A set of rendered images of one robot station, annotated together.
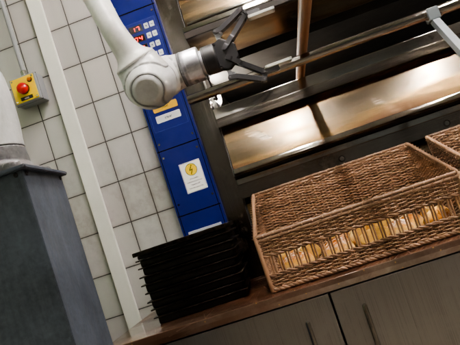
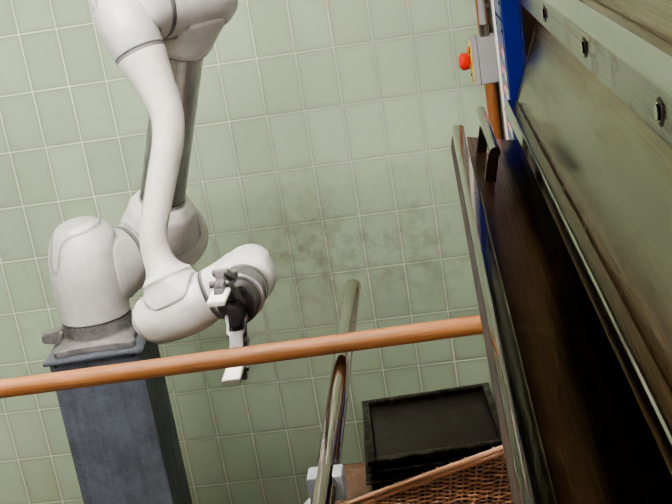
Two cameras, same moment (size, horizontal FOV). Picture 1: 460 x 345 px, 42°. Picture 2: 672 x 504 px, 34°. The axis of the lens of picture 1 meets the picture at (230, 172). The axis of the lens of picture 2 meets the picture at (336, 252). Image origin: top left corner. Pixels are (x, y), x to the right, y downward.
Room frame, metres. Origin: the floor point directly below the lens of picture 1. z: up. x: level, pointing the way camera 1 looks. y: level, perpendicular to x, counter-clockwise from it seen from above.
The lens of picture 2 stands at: (1.67, -1.91, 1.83)
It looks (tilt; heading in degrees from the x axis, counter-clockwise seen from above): 17 degrees down; 90
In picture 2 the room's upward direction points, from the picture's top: 9 degrees counter-clockwise
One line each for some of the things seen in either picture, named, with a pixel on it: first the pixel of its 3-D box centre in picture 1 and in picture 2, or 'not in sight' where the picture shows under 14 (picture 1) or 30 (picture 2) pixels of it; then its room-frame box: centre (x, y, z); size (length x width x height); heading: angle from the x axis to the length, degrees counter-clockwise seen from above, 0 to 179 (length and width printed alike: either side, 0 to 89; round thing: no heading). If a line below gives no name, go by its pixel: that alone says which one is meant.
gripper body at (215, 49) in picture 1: (220, 56); (236, 307); (1.48, -0.07, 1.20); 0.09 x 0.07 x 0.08; 85
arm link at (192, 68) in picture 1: (193, 66); (241, 293); (1.49, 0.00, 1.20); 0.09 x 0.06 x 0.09; 175
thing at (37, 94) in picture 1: (29, 90); (486, 58); (2.08, 0.59, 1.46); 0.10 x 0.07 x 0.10; 84
